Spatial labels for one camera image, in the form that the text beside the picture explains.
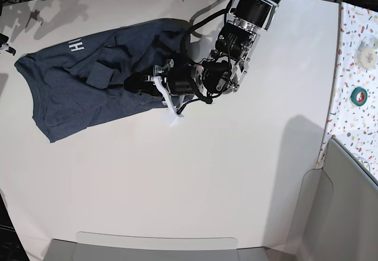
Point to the grey chair right side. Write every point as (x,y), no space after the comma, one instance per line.
(336,213)

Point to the grey chair bottom edge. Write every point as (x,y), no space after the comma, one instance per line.
(96,246)

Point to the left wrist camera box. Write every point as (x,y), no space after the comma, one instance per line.
(171,119)

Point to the terrazzo patterned table cover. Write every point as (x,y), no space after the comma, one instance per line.
(354,127)

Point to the clear tape dispenser roll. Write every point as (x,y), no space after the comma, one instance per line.
(366,53)

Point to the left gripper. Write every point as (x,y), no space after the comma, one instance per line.
(166,81)

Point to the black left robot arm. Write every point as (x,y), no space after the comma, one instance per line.
(226,64)

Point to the dark blue t-shirt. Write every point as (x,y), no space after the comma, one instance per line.
(79,83)

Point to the green tape roll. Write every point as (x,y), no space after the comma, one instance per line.
(359,96)

